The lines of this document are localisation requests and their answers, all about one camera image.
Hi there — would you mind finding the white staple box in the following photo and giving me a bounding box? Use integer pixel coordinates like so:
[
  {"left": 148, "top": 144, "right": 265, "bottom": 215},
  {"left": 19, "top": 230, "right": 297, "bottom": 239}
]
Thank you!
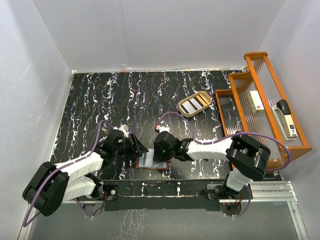
[{"left": 248, "top": 90, "right": 265, "bottom": 114}]

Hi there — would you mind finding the white credit card black stripe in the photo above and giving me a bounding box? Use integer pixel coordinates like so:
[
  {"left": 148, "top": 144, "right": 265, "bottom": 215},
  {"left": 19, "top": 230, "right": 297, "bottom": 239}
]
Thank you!
[{"left": 138, "top": 148, "right": 154, "bottom": 168}]

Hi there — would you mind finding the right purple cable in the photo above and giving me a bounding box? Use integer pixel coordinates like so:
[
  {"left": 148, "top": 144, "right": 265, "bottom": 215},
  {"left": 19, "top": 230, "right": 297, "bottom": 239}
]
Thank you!
[{"left": 155, "top": 111, "right": 292, "bottom": 218}]

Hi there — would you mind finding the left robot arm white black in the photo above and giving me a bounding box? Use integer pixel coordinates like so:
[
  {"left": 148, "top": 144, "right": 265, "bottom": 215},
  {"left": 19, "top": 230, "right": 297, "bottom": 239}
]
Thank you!
[{"left": 22, "top": 129, "right": 149, "bottom": 217}]

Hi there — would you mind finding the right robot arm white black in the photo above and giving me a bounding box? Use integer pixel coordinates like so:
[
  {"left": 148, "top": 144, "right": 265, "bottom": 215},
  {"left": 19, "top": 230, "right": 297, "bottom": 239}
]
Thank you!
[{"left": 153, "top": 131, "right": 271, "bottom": 199}]

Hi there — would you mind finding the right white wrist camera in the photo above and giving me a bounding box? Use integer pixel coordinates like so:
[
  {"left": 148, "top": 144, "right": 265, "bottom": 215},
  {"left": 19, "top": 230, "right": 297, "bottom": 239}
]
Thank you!
[{"left": 154, "top": 124, "right": 170, "bottom": 134}]

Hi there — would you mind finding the purple cable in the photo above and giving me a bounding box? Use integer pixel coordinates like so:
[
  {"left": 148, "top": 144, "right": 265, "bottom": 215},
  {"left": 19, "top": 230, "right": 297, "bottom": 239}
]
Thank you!
[
  {"left": 22, "top": 120, "right": 118, "bottom": 227},
  {"left": 155, "top": 111, "right": 292, "bottom": 218}
]

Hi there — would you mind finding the black beige stapler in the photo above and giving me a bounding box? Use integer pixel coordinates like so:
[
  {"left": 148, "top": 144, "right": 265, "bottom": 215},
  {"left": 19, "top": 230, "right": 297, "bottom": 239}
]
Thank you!
[{"left": 271, "top": 99, "right": 298, "bottom": 141}]

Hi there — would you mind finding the beige oval tray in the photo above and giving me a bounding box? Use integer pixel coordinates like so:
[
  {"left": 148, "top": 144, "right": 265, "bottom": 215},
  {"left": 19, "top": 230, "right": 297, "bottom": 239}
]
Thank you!
[{"left": 178, "top": 91, "right": 212, "bottom": 118}]

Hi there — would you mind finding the orange wooden tiered shelf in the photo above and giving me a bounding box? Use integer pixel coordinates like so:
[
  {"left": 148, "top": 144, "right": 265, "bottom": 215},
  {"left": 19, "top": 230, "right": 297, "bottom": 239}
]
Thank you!
[{"left": 215, "top": 51, "right": 312, "bottom": 171}]

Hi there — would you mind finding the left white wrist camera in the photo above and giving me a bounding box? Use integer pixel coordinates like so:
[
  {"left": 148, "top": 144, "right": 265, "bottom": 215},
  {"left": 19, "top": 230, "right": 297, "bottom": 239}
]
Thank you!
[{"left": 113, "top": 124, "right": 130, "bottom": 138}]

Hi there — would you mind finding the brown leather card holder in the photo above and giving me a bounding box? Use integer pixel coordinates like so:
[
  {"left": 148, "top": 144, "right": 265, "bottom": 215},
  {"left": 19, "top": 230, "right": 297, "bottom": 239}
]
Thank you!
[{"left": 135, "top": 148, "right": 172, "bottom": 170}]

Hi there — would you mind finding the stack of credit cards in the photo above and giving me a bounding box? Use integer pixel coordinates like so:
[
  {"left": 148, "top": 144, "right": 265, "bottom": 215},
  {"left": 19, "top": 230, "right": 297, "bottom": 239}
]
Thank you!
[{"left": 179, "top": 94, "right": 209, "bottom": 115}]

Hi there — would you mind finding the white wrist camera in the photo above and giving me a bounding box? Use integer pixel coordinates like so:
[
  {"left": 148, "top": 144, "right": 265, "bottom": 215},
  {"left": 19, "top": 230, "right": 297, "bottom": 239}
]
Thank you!
[
  {"left": 154, "top": 124, "right": 170, "bottom": 134},
  {"left": 113, "top": 124, "right": 130, "bottom": 138}
]

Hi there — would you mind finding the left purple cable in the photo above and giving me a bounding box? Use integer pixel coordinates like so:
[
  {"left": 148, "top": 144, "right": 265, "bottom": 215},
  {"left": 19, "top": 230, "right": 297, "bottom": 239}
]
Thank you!
[{"left": 22, "top": 120, "right": 118, "bottom": 227}]

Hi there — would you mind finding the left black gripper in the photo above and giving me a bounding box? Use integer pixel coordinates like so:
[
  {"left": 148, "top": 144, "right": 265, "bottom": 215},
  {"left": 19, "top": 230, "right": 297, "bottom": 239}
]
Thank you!
[{"left": 113, "top": 134, "right": 148, "bottom": 160}]

